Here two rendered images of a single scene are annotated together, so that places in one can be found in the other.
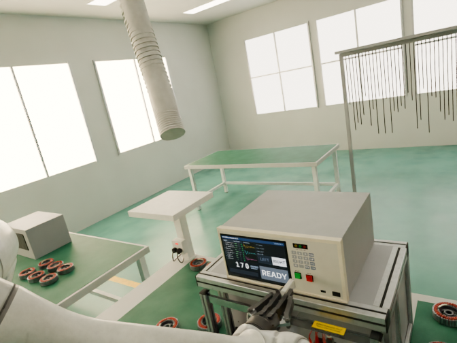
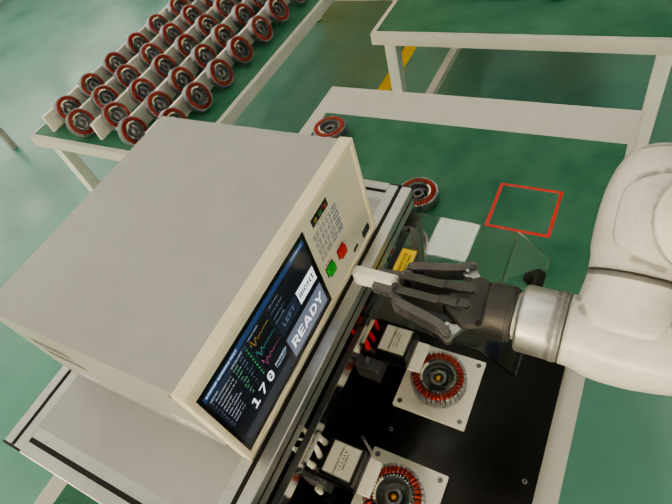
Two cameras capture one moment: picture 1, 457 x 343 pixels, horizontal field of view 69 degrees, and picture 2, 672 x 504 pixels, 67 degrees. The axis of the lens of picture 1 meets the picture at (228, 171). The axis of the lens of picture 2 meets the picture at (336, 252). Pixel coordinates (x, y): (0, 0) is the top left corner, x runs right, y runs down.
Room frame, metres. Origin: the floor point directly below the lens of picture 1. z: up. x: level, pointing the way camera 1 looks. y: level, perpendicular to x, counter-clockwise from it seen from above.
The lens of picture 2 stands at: (0.86, 0.35, 1.79)
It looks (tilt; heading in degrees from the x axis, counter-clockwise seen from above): 49 degrees down; 275
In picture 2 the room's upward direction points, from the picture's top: 21 degrees counter-clockwise
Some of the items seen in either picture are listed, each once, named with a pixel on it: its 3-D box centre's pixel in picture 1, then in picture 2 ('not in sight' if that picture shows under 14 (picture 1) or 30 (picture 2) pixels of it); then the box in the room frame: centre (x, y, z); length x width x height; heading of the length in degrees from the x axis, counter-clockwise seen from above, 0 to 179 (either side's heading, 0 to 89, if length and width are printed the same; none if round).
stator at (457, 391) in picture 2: not in sight; (438, 379); (0.80, -0.10, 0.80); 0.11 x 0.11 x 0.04
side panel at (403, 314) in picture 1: (401, 312); not in sight; (1.00, -0.51, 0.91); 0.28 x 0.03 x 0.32; 143
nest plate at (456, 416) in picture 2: not in sight; (439, 384); (0.80, -0.10, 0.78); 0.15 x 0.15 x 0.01; 53
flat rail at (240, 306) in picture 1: (277, 316); (346, 366); (0.95, -0.07, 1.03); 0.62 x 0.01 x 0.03; 53
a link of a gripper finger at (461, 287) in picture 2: (279, 309); (436, 287); (0.79, -0.06, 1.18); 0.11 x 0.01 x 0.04; 142
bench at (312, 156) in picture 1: (261, 180); not in sight; (4.72, -0.46, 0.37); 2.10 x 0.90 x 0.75; 53
